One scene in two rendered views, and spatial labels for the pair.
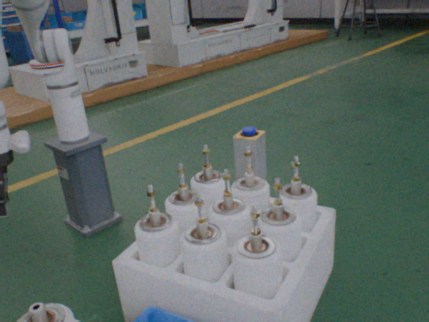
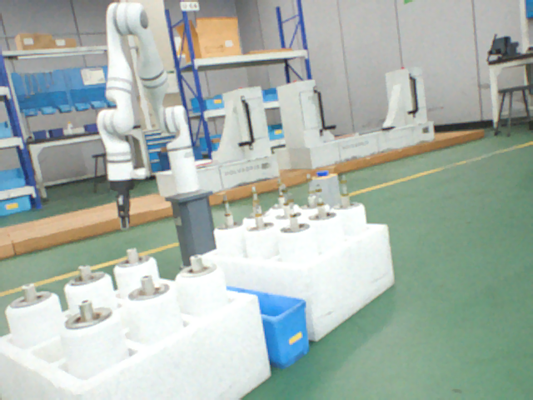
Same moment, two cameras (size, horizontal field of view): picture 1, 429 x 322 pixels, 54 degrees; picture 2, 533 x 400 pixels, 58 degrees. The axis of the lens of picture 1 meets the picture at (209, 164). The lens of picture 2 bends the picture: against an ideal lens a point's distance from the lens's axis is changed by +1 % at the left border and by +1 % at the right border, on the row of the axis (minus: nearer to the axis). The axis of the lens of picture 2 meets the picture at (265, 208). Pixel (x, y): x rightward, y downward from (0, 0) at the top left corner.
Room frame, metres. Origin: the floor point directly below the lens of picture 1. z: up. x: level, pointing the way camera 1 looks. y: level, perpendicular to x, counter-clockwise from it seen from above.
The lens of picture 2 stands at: (-0.48, -0.27, 0.52)
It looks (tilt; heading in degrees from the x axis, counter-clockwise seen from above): 10 degrees down; 13
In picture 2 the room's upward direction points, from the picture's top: 9 degrees counter-clockwise
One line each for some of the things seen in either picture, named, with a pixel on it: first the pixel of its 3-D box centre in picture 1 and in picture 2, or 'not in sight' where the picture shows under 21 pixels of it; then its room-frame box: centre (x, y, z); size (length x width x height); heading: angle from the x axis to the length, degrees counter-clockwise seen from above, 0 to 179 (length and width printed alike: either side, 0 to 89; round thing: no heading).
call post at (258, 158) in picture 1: (251, 184); (329, 222); (1.11, -0.12, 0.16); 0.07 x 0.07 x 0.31; 59
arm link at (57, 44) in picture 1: (57, 60); (176, 130); (1.25, 0.41, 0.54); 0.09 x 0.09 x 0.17; 10
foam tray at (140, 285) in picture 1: (233, 264); (296, 270); (0.82, -0.03, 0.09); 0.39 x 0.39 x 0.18; 59
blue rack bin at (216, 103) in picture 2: not in sight; (210, 103); (5.96, 1.71, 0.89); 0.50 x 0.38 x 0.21; 44
